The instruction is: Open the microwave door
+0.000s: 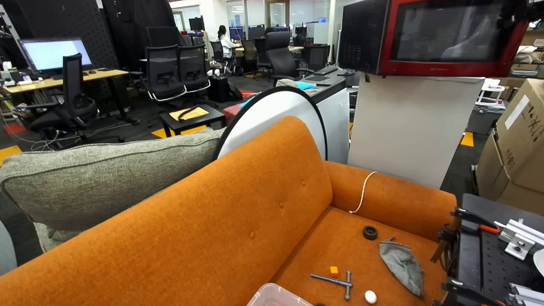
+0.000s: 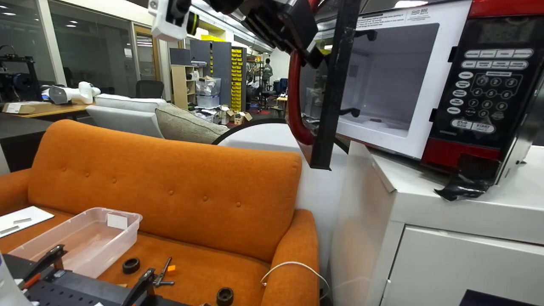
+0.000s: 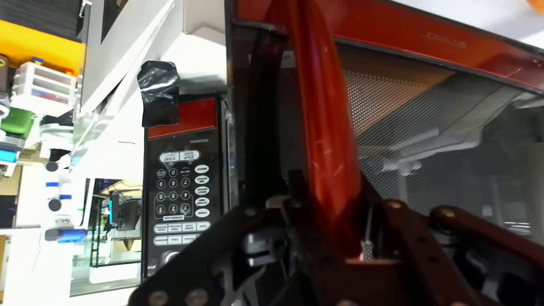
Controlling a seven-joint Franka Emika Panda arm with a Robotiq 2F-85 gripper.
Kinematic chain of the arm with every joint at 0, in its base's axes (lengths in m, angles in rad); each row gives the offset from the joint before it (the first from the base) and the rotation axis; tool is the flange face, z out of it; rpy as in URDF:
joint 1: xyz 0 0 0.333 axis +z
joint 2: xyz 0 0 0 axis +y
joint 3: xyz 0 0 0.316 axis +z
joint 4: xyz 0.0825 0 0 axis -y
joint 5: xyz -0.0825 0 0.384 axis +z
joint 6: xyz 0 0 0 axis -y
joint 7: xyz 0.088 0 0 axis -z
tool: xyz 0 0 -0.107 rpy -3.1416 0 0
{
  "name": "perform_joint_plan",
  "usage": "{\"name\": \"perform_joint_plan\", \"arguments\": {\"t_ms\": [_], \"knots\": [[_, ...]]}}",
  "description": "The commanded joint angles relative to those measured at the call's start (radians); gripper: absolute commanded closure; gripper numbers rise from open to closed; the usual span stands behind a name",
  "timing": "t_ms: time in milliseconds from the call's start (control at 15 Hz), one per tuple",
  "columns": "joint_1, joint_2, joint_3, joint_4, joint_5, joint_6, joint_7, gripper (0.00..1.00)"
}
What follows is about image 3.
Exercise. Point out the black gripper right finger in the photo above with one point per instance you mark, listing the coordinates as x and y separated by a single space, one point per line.
481 265

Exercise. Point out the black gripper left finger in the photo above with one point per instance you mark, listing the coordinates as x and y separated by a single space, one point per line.
226 255

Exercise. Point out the red microwave door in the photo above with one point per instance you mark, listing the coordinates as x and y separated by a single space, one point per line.
323 112

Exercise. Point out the red black microwave oven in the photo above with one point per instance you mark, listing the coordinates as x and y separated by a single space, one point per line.
180 192

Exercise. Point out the white storage drawer unit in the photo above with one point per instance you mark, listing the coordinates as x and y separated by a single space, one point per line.
44 85

